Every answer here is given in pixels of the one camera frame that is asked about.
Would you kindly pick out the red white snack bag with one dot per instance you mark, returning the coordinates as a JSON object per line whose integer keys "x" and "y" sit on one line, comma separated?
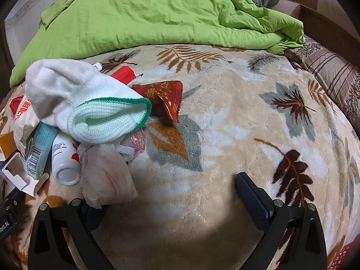
{"x": 22, "y": 118}

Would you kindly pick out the striped cushion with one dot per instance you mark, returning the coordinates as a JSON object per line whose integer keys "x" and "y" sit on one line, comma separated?
{"x": 332, "y": 67}

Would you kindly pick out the white plastic bottle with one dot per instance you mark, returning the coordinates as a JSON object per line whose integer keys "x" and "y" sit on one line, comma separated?
{"x": 63, "y": 163}

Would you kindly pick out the green quilt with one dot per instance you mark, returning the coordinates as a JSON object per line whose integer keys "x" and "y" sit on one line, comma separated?
{"x": 140, "y": 14}

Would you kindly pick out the leaf printed blanket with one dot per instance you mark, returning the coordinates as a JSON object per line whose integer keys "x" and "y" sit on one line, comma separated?
{"x": 225, "y": 135}

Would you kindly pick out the clear wrapper with red print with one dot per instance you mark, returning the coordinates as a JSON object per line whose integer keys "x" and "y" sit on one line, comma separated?
{"x": 137, "y": 143}

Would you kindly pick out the white sock with green trim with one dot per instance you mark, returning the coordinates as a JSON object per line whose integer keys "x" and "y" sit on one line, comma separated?
{"x": 70, "y": 90}

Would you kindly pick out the torn white cardboard box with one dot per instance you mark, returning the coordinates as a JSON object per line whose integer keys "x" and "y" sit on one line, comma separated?
{"x": 17, "y": 180}

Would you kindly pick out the red wrapper with gold print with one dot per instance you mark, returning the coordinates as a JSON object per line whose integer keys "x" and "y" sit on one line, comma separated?
{"x": 166, "y": 95}

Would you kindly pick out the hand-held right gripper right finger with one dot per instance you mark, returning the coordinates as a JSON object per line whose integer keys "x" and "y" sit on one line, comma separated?
{"x": 253, "y": 199}

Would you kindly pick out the red snack packet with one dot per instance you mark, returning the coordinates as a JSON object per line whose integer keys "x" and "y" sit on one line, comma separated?
{"x": 123, "y": 76}

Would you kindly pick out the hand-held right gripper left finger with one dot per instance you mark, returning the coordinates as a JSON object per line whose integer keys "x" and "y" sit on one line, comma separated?
{"x": 95, "y": 219}

